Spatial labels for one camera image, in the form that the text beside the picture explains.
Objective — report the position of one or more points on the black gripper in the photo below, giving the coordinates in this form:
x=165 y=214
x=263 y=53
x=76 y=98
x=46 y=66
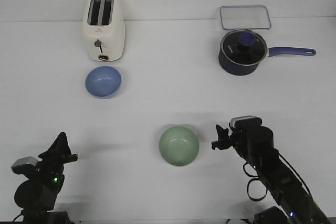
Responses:
x=53 y=160
x=225 y=141

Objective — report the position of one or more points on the green bowl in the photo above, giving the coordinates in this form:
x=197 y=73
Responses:
x=179 y=146

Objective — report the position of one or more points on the blue bowl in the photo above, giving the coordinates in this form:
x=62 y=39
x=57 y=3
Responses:
x=103 y=82

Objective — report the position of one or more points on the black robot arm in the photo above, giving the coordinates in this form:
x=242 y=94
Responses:
x=37 y=199
x=255 y=144

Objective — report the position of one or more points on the dark blue saucepan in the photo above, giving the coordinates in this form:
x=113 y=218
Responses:
x=241 y=70

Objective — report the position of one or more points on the glass pot lid blue knob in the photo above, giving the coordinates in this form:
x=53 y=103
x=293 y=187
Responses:
x=243 y=47

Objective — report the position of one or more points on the white two-slot toaster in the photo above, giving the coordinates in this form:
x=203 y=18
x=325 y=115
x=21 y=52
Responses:
x=103 y=30

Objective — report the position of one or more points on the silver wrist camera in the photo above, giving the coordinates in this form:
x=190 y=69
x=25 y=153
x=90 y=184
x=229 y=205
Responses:
x=244 y=121
x=26 y=165

